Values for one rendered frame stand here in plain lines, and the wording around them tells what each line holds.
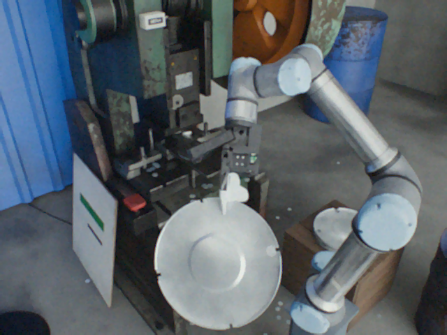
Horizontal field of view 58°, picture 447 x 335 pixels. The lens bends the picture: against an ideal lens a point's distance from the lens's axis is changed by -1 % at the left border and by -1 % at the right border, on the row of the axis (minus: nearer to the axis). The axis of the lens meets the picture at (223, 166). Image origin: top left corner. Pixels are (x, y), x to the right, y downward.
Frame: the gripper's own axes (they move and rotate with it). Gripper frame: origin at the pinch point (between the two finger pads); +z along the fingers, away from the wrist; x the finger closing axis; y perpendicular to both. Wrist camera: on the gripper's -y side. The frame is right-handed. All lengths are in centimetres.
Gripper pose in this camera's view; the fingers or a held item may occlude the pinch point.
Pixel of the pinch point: (221, 209)
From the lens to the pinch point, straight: 91.3
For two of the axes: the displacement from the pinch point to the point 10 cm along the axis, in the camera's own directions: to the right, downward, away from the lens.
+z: -1.0, 9.7, -2.0
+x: 1.1, 2.1, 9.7
